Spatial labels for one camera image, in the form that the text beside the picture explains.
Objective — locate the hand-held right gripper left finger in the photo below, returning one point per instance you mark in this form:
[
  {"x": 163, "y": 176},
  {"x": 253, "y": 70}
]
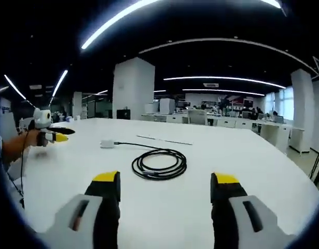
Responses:
[{"x": 71, "y": 223}]

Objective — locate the white office chair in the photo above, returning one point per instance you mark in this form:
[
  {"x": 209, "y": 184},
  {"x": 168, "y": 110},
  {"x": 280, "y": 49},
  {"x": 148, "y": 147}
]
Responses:
[{"x": 197, "y": 117}]

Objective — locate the person's left hand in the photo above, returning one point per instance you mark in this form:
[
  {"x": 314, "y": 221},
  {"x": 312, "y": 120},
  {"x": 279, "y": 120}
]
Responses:
[{"x": 34, "y": 138}]

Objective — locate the black box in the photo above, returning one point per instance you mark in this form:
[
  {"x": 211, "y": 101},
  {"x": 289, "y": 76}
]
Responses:
[{"x": 123, "y": 114}]

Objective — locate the white side desk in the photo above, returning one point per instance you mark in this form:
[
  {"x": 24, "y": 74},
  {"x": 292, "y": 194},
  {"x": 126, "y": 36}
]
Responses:
[{"x": 276, "y": 137}]

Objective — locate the white cabinet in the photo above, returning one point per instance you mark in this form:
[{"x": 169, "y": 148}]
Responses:
[{"x": 167, "y": 105}]

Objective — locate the thin black rod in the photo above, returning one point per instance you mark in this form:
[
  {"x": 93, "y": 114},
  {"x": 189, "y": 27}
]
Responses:
[{"x": 164, "y": 140}]

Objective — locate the white charger adapter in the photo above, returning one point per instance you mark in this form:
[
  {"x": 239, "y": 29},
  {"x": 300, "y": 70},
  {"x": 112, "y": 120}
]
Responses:
[{"x": 107, "y": 144}]

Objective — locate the black flat object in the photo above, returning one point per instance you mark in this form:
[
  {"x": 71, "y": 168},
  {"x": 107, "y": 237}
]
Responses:
[{"x": 63, "y": 130}]

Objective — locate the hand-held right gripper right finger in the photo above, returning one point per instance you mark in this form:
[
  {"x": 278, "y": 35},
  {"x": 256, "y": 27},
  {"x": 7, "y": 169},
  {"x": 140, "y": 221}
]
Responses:
[{"x": 242, "y": 223}]

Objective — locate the white square pillar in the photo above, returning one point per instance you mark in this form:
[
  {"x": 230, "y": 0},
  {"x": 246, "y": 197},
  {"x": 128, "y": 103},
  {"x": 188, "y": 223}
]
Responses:
[
  {"x": 133, "y": 88},
  {"x": 302, "y": 109}
]

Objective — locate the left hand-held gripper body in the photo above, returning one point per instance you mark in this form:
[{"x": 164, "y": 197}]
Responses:
[{"x": 42, "y": 119}]

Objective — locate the ceiling strip light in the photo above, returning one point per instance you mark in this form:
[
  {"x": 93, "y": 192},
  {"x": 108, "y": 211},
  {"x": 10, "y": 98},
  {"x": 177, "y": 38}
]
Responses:
[
  {"x": 224, "y": 78},
  {"x": 60, "y": 83},
  {"x": 14, "y": 86},
  {"x": 115, "y": 24},
  {"x": 224, "y": 91}
]

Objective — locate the ceiling air vent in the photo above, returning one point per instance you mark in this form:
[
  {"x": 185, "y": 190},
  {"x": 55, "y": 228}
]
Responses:
[{"x": 210, "y": 84}]

